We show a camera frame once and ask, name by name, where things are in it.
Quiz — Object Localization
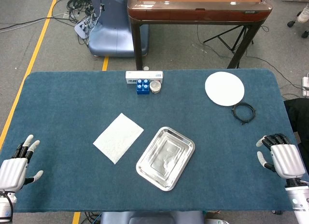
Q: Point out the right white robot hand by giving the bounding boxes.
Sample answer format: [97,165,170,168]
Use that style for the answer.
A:
[255,133,307,181]

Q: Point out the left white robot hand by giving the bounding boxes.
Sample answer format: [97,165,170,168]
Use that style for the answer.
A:
[0,134,44,193]

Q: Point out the white cloth napkin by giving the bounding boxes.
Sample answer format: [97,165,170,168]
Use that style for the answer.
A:
[93,112,144,165]

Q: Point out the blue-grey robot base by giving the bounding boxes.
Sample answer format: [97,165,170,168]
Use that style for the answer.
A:
[88,0,149,58]

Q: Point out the silver metal tray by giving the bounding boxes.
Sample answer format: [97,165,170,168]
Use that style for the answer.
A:
[136,126,196,192]

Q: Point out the plain white power strip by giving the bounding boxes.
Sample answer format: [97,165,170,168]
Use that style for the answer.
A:
[302,76,309,97]

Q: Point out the blue felt table cover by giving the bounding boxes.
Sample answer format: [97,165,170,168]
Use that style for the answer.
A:
[0,69,309,212]

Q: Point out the white round plate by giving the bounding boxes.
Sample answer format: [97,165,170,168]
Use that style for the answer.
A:
[204,71,245,107]

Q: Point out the white shoe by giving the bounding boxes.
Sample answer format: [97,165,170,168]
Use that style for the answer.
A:
[297,4,309,24]

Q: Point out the blue-grey robot torso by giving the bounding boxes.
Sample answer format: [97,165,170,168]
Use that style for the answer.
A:
[100,210,206,224]

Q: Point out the clear round clip container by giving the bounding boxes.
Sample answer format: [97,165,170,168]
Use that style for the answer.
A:
[149,80,162,94]

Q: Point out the blue building block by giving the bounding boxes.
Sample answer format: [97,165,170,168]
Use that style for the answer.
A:
[136,79,151,96]

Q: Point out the white power strip with plugs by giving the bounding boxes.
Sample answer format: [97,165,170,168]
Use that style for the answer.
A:
[74,17,97,39]

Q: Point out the white toothpaste box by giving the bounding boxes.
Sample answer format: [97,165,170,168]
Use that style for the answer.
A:
[125,70,164,85]

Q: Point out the brown mahjong table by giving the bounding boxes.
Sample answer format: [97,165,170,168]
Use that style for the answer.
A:
[127,0,273,70]

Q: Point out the black coiled cable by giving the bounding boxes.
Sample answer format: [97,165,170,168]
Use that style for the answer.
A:
[231,102,256,126]

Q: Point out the tangled black floor cables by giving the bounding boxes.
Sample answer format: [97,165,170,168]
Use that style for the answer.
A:
[66,0,102,46]

